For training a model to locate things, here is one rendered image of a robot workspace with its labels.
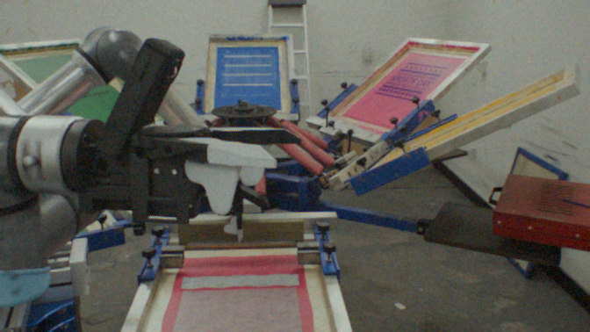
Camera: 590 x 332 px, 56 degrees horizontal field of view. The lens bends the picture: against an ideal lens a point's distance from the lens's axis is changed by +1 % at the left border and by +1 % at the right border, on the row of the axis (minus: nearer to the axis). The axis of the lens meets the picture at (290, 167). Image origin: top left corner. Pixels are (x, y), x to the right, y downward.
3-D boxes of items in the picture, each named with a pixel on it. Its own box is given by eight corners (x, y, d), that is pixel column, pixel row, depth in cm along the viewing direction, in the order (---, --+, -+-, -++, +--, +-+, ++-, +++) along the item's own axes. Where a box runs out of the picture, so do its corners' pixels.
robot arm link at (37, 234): (83, 264, 64) (72, 175, 61) (25, 318, 54) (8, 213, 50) (20, 260, 65) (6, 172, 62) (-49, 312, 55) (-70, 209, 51)
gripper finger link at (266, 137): (286, 180, 60) (205, 186, 55) (287, 126, 59) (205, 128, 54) (300, 185, 57) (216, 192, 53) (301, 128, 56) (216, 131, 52)
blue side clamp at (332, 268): (339, 290, 167) (340, 269, 165) (323, 290, 167) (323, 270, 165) (327, 247, 196) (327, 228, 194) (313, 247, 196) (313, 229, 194)
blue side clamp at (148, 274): (155, 295, 164) (154, 275, 162) (139, 296, 164) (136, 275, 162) (170, 250, 193) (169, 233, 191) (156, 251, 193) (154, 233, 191)
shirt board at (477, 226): (560, 239, 220) (563, 220, 217) (557, 285, 185) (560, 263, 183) (267, 188, 277) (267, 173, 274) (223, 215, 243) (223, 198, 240)
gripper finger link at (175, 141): (238, 162, 45) (178, 150, 51) (239, 140, 45) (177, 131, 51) (191, 168, 42) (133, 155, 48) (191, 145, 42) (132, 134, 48)
